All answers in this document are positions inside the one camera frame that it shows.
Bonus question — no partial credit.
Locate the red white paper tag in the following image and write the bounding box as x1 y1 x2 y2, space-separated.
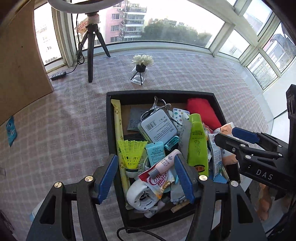
75 20 90 35

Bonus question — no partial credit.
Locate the yellow patterned long packet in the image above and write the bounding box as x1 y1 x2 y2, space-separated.
110 99 132 205

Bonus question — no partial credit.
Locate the black comb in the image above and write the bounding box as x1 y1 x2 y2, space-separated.
124 133 148 142

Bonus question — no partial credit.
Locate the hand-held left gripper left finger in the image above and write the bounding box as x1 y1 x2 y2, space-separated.
26 153 119 241

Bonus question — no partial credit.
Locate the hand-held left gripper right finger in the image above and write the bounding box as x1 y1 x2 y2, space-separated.
174 154 266 241

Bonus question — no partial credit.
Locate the white dotted pouch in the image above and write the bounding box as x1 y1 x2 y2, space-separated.
172 108 190 127

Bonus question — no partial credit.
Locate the apartment building outside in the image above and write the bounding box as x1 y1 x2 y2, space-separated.
105 0 148 43

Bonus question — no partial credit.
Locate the white flower in glass vase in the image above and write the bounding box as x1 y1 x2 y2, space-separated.
130 54 154 87

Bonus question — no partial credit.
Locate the grey foil sachet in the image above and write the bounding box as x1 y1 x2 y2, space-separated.
127 107 145 132

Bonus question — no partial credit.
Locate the pink bottle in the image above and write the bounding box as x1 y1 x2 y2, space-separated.
149 149 182 178

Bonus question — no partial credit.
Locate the yellow shuttlecock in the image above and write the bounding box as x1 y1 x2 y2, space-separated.
117 140 148 178

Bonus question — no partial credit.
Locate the wooden clothespin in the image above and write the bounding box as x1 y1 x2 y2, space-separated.
171 200 190 213

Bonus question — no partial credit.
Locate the red white creamer packet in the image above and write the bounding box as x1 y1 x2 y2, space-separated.
138 167 175 200

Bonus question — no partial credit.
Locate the white labelled tin box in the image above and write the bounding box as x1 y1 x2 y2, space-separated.
138 109 178 143

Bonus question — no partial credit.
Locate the orange white packet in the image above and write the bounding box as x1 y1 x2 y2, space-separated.
213 123 235 139

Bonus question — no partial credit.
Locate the white sachet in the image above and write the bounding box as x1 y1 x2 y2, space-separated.
208 133 224 177

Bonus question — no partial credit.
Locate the lime green tube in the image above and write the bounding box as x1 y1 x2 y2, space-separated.
187 113 209 177

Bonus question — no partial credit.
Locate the white round gadget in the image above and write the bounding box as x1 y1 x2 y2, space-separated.
126 179 160 211

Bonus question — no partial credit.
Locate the silver foil packet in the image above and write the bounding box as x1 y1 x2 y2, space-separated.
178 119 192 160

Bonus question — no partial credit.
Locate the checked cloth covered desktop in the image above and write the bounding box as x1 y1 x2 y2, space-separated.
0 52 271 241

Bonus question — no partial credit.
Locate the black storage box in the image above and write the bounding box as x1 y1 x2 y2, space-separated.
106 91 241 230

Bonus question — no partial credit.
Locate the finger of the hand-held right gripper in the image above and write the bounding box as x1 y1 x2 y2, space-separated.
214 133 286 163
232 127 289 151

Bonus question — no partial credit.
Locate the grey pouch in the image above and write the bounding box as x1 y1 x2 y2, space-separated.
170 178 188 202

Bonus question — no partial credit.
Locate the metal clip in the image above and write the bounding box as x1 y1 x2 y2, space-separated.
141 96 173 121

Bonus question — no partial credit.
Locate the black tripod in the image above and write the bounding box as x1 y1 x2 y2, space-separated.
76 11 111 83

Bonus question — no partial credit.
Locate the light wooden board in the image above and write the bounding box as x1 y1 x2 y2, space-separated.
0 0 55 126

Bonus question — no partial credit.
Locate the teal plastic holder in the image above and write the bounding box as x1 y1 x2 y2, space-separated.
164 136 180 149

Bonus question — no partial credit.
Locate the white ring light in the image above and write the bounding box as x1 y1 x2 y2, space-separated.
47 0 127 12

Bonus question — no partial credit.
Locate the teal small carton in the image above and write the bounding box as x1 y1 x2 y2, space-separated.
145 142 166 167

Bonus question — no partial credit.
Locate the person's right hand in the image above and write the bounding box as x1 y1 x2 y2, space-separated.
256 183 290 222

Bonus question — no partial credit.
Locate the blue tissue pack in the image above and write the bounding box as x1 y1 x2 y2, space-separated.
6 116 18 147

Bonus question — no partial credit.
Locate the black ring light cable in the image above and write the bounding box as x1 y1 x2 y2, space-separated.
66 14 86 75

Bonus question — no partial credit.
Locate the red cloth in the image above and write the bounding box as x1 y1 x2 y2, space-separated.
186 98 222 130

